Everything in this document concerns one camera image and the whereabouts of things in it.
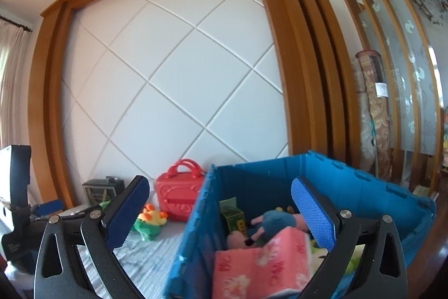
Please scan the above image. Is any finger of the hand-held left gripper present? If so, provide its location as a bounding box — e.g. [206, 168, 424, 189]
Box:
[61, 204, 92, 221]
[35, 200, 64, 217]

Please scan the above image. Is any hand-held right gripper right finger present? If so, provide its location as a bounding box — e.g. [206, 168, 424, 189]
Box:
[291, 175, 408, 299]

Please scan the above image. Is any wooden wall frame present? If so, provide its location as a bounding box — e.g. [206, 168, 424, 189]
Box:
[28, 0, 361, 212]

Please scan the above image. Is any black gift box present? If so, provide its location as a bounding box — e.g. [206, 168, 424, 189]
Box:
[83, 176, 125, 208]

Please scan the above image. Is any patterned rolled carpet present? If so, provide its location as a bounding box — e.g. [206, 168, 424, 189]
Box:
[355, 48, 393, 177]

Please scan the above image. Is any dark curtain rod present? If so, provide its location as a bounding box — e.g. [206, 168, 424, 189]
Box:
[0, 15, 33, 31]

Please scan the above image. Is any green frog plush toy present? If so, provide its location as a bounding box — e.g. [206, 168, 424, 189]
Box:
[132, 204, 169, 242]

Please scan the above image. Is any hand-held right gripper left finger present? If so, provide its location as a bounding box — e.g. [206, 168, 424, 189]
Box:
[33, 175, 151, 299]

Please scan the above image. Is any dark wall decoration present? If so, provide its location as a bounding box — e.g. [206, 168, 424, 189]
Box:
[408, 0, 448, 26]

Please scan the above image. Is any beige curtain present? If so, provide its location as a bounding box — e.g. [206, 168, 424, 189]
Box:
[0, 19, 32, 149]

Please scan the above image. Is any plastic wrapped roll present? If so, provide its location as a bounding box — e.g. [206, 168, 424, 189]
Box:
[351, 59, 372, 166]

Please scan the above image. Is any pink pig plush blue outfit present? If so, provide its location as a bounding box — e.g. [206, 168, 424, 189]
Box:
[226, 206, 310, 249]

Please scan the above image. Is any blue plastic crate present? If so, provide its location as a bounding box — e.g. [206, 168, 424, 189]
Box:
[164, 151, 436, 299]

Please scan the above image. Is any pink tissue pack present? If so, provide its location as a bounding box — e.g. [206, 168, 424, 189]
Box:
[212, 227, 314, 299]

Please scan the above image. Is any red toy suitcase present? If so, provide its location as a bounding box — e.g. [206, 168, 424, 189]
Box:
[155, 159, 205, 222]

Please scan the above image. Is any wooden frosted glass partition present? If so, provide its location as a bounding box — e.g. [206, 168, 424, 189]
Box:
[335, 0, 445, 194]

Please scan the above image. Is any small green carton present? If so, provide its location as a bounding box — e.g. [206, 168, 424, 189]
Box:
[220, 197, 246, 233]

